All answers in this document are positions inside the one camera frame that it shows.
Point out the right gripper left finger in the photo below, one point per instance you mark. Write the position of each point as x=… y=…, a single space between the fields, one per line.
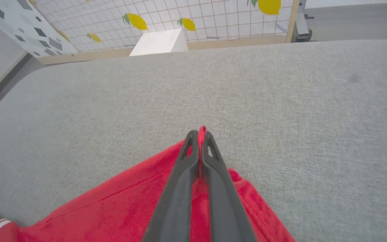
x=176 y=201

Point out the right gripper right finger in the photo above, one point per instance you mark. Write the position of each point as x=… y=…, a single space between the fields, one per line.
x=223 y=201

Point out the red and white garment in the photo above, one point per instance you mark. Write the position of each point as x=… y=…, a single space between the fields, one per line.
x=119 y=208

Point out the grey fabric sofa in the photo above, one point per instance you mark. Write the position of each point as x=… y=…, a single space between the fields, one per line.
x=281 y=117

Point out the lemon print grid panel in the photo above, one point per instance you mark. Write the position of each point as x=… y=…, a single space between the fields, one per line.
x=220 y=16
x=233 y=42

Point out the white box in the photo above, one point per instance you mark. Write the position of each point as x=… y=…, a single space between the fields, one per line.
x=158 y=43

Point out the grey metal partition foot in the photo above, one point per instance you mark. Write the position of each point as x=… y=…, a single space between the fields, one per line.
x=302 y=27

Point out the terrazzo pattern panel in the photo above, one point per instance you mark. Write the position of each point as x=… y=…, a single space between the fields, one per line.
x=29 y=27

